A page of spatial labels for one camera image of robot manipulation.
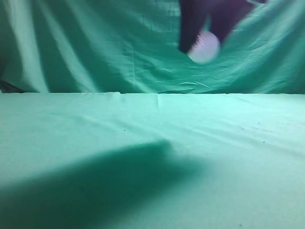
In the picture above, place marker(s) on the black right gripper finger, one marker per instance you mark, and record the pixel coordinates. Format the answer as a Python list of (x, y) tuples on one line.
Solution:
[(225, 14)]

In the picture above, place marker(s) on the green table cloth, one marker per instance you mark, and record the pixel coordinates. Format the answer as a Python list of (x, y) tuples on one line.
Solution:
[(152, 161)]

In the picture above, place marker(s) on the white dimpled ball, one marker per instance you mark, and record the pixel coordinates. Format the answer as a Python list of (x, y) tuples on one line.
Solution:
[(205, 49)]

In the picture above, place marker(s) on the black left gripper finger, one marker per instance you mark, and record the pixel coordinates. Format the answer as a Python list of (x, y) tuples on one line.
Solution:
[(194, 14)]

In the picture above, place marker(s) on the green backdrop curtain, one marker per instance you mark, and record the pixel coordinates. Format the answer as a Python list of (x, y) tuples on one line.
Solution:
[(131, 46)]

